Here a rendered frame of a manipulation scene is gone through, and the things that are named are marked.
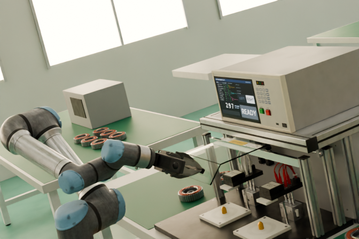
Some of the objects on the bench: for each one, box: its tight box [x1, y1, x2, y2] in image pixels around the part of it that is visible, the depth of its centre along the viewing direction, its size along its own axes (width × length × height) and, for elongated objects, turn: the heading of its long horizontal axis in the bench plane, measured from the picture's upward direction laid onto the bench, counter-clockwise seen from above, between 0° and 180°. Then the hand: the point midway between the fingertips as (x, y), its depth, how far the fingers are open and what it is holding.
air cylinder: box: [242, 186, 261, 206], centre depth 257 cm, size 5×8×6 cm
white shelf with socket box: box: [172, 54, 261, 81], centre depth 340 cm, size 35×37×46 cm
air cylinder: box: [279, 199, 305, 221], centre depth 236 cm, size 5×8×6 cm
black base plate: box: [154, 184, 354, 239], centre depth 241 cm, size 47×64×2 cm
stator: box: [178, 185, 204, 202], centre depth 283 cm, size 11×11×4 cm
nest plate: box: [199, 202, 252, 228], centre depth 251 cm, size 15×15×1 cm
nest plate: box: [233, 216, 291, 239], centre depth 230 cm, size 15×15×1 cm
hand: (199, 169), depth 223 cm, fingers closed, pressing on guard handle
